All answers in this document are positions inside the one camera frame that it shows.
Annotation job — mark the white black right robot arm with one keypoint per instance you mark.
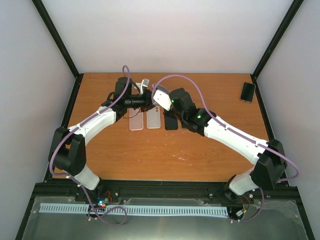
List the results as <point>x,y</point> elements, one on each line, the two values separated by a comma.
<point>265,157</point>

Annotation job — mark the light blue slotted cable duct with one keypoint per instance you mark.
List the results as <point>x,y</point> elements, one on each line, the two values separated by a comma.
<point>137,210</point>

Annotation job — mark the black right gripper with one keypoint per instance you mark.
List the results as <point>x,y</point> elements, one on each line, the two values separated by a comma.
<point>167,114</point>

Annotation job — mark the black frame post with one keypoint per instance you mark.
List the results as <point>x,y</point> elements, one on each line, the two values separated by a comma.
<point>50,26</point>
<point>279,33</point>

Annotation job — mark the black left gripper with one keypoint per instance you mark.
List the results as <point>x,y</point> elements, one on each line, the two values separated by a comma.
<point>148,103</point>

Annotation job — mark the black phone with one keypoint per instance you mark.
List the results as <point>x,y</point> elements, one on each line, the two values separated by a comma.
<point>170,121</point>

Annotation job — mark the dark grey phone corner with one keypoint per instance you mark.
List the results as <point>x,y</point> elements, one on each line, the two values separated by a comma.
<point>247,92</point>

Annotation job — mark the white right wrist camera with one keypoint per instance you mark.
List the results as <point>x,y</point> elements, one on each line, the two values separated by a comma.
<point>162,99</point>

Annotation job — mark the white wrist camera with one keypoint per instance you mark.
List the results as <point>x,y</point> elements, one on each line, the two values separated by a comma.
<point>162,99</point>
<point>142,86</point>

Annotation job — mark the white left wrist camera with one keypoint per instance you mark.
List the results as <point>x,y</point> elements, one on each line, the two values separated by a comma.
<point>142,86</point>

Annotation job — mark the black right frame post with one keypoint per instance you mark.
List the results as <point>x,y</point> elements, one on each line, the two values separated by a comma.
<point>279,33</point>

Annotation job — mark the dark green phone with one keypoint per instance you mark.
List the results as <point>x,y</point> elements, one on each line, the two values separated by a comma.
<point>184,125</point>

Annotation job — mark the black left frame post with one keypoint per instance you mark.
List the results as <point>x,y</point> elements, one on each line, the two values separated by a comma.
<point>50,26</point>

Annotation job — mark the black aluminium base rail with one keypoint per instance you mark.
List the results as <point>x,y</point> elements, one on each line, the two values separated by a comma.
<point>209,192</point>

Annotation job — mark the cream white phone case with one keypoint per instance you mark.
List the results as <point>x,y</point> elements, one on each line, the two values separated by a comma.
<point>153,118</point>

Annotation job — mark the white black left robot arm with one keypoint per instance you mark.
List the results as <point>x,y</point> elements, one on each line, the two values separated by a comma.
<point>68,147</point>

